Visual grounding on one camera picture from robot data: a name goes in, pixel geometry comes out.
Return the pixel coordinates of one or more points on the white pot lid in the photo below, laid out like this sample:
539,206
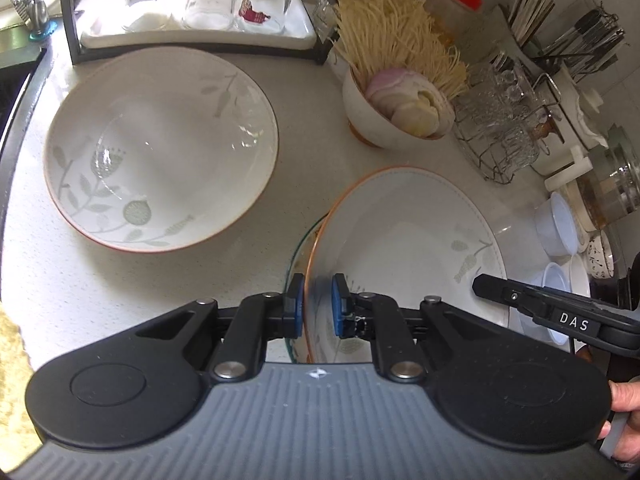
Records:
590,102

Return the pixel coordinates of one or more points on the cream kettle base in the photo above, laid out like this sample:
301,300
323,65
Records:
582,215

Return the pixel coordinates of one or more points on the person's right hand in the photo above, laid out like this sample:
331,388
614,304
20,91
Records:
631,395

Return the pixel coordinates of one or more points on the green utensil holder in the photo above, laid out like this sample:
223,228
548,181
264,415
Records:
515,40

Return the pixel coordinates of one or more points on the plastic jar with red lid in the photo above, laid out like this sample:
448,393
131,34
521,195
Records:
452,5

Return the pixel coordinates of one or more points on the glass tea kettle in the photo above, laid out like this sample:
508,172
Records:
615,185

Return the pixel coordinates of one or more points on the small ribbed glass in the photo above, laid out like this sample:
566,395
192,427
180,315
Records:
325,10

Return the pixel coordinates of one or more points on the sliced onion pieces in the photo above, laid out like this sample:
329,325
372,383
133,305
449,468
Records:
400,92

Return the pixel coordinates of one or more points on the beige textured cloth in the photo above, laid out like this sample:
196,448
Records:
12,370

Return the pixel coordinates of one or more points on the bundle of dried noodles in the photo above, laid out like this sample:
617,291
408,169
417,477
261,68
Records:
390,30

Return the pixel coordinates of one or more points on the bundle of chopsticks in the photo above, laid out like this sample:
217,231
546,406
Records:
530,5

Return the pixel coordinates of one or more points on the clear glass plate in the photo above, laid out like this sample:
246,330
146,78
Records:
298,260

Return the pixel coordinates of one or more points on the tea stained patterned cup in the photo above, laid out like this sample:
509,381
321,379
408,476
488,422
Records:
599,255

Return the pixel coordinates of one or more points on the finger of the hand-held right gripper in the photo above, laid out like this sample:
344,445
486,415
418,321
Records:
515,296

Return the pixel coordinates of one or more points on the white electric pot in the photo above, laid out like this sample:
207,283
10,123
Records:
570,110

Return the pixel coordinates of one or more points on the small white ceramic bowl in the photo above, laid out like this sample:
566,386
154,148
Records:
365,120

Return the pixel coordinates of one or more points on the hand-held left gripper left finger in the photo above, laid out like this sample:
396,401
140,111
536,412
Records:
297,306

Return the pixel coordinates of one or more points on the teal round pad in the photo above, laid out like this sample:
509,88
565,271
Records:
42,31

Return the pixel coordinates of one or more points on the bundle of metal utensils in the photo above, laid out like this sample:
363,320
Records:
585,30

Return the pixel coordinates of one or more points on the white drain tray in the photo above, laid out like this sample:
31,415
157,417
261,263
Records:
150,35

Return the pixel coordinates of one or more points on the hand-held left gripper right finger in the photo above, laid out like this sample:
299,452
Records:
340,306

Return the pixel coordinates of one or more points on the white plastic bowl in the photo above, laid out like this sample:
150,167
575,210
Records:
557,280
557,225

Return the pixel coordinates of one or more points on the brown glass cup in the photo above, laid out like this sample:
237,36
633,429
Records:
540,130

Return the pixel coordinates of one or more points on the dark kitchen sink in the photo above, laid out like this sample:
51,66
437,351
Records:
15,55

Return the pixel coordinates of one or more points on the large floral ceramic bowl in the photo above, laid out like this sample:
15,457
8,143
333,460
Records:
165,125

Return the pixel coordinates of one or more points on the floral plate with orange rim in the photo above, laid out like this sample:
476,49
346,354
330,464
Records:
400,230

